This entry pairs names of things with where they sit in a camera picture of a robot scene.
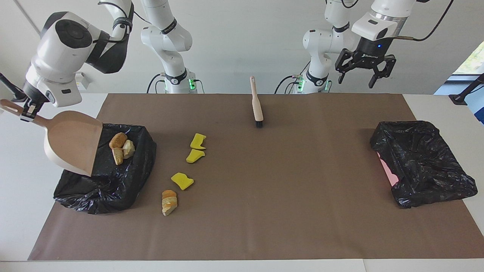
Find beige plastic dustpan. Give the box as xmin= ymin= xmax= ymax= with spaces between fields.
xmin=0 ymin=99 xmax=103 ymax=177

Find yellow sponge piece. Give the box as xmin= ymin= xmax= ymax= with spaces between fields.
xmin=190 ymin=133 xmax=207 ymax=150
xmin=186 ymin=149 xmax=206 ymax=164
xmin=171 ymin=172 xmax=195 ymax=190

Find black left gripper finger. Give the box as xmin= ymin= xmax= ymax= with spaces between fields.
xmin=369 ymin=55 xmax=396 ymax=89
xmin=335 ymin=48 xmax=354 ymax=84

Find black plastic trash bag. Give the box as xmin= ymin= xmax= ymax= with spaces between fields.
xmin=53 ymin=122 xmax=157 ymax=215
xmin=370 ymin=121 xmax=478 ymax=209

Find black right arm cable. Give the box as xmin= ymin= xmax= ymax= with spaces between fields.
xmin=98 ymin=1 xmax=152 ymax=24

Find black stand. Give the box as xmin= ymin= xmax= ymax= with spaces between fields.
xmin=0 ymin=73 xmax=28 ymax=103
xmin=449 ymin=73 xmax=484 ymax=105

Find orange croissant piece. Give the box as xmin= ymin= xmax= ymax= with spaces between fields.
xmin=161 ymin=190 xmax=178 ymax=216

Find pink bin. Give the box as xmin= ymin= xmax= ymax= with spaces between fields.
xmin=378 ymin=151 xmax=400 ymax=187

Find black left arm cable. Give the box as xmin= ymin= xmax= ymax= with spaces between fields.
xmin=397 ymin=0 xmax=454 ymax=42

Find beige hand brush black bristles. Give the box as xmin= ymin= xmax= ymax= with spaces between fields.
xmin=250 ymin=76 xmax=264 ymax=128

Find brown paper table mat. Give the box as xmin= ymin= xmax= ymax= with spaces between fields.
xmin=28 ymin=93 xmax=484 ymax=261

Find white wall socket box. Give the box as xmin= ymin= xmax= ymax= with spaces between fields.
xmin=75 ymin=72 xmax=91 ymax=90

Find window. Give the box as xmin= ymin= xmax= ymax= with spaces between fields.
xmin=453 ymin=41 xmax=484 ymax=76

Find thin white wall conduit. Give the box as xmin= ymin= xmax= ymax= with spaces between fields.
xmin=14 ymin=0 xmax=43 ymax=37

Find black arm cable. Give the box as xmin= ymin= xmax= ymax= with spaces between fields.
xmin=397 ymin=0 xmax=454 ymax=42
xmin=98 ymin=1 xmax=152 ymax=24

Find black base cable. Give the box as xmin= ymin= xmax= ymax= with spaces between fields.
xmin=274 ymin=74 xmax=303 ymax=94
xmin=147 ymin=73 xmax=167 ymax=94

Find pale bread piece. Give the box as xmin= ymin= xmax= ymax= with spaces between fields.
xmin=122 ymin=139 xmax=136 ymax=159

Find brown bread roll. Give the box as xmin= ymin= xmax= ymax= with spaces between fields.
xmin=109 ymin=132 xmax=128 ymax=150

